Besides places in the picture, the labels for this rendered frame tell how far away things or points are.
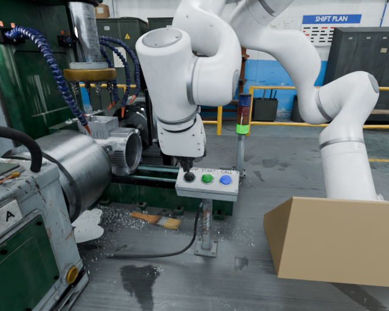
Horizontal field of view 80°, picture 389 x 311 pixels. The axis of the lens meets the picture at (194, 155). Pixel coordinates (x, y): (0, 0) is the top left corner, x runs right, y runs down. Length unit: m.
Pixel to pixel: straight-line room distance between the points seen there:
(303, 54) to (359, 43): 5.31
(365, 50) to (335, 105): 5.27
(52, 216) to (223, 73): 0.46
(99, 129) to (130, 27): 3.37
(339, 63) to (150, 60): 5.69
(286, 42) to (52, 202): 0.73
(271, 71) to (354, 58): 1.61
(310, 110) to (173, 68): 0.61
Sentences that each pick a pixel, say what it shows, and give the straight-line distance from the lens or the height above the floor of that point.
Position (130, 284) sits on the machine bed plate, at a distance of 0.74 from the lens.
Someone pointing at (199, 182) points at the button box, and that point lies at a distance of 0.63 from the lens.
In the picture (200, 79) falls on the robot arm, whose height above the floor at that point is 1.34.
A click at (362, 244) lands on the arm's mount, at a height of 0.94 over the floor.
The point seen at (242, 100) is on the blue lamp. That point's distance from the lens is 1.11.
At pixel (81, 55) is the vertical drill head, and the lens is 0.95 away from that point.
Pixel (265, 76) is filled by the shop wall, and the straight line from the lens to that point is 6.00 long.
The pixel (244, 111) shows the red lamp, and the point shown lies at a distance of 1.12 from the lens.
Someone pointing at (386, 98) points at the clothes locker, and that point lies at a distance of 6.57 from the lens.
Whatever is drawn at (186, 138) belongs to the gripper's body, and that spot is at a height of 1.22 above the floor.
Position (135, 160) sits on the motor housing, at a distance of 1.05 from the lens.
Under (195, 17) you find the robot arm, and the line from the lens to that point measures 0.49.
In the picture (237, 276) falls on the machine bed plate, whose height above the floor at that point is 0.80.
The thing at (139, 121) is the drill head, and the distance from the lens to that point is 1.17.
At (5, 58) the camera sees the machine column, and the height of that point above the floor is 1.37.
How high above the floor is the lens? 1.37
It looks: 23 degrees down
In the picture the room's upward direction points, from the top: straight up
